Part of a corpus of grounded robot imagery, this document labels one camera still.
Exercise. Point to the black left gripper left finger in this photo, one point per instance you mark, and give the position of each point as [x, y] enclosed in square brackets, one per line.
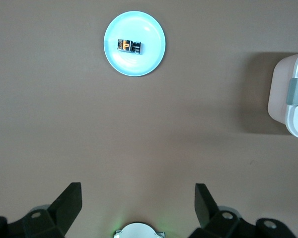
[52, 218]

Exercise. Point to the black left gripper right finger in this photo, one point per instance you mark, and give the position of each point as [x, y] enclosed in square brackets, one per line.
[213, 223]

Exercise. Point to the orange push-button switch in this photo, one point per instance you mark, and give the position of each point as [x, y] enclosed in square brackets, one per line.
[126, 46]

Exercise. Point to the brown table mat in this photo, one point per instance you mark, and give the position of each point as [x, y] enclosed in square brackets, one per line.
[149, 129]

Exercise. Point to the light blue round plate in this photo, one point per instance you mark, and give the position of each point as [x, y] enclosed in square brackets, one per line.
[144, 62]

